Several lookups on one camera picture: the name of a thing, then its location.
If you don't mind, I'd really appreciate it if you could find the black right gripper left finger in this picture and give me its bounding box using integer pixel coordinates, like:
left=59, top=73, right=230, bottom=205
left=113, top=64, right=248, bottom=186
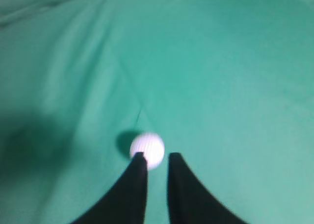
left=73, top=152, right=148, bottom=224

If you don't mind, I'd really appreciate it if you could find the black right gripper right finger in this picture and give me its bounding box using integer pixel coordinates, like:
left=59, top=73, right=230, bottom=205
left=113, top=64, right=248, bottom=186
left=167, top=152, right=245, bottom=224

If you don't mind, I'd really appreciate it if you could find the green cloth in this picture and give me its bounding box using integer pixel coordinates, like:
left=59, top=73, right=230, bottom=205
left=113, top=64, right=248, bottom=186
left=0, top=0, right=314, bottom=224

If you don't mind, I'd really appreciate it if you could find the white dimpled ball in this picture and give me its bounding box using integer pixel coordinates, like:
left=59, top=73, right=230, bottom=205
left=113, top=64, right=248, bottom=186
left=130, top=132, right=165, bottom=170

